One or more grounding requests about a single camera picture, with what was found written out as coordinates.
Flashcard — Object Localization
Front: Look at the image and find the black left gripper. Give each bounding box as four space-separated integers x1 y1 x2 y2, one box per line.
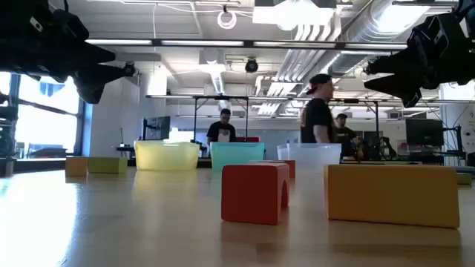
10 0 126 105

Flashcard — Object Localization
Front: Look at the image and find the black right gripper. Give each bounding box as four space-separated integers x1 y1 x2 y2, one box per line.
363 13 475 109

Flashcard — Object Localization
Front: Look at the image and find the small orange cube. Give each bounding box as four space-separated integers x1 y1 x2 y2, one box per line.
65 156 89 178

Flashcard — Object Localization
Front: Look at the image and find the orange rectangular block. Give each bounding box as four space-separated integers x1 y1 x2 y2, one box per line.
323 164 461 229

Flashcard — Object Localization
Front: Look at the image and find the small red cube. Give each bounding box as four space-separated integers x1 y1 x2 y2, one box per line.
277 159 297 179

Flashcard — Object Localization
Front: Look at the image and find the red arch block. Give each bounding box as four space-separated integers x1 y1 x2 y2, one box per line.
220 162 291 226

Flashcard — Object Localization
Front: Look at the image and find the white ceiling light tube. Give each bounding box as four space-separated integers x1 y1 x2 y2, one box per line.
344 42 408 50
85 39 153 46
161 39 245 47
254 41 337 48

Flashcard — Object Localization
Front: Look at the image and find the black computer monitor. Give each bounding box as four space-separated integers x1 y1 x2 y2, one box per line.
142 116 171 141
404 117 445 148

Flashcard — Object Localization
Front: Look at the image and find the bright window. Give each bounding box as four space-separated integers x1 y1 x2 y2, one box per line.
0 72 85 156

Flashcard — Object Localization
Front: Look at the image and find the person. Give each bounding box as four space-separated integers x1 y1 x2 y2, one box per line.
332 113 364 159
299 73 337 145
206 108 238 144

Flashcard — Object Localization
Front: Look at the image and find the yellow plastic bin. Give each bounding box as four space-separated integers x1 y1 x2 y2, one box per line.
134 139 201 171

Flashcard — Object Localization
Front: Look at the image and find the clear plastic bin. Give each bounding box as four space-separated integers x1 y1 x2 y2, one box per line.
276 142 342 171

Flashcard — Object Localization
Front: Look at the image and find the white ceiling light panel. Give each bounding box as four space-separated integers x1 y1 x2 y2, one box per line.
252 0 337 30

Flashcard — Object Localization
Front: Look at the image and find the teal plastic bin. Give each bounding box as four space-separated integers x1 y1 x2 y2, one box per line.
209 142 266 173

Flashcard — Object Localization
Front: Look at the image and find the black metal gantry frame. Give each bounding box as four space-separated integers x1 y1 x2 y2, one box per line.
192 95 249 144
330 98 381 160

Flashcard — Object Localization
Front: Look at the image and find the silver ventilation duct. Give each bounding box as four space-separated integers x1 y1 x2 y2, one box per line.
328 0 433 77

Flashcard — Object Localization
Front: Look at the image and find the white coiled cable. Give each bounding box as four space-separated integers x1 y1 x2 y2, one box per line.
217 10 238 30

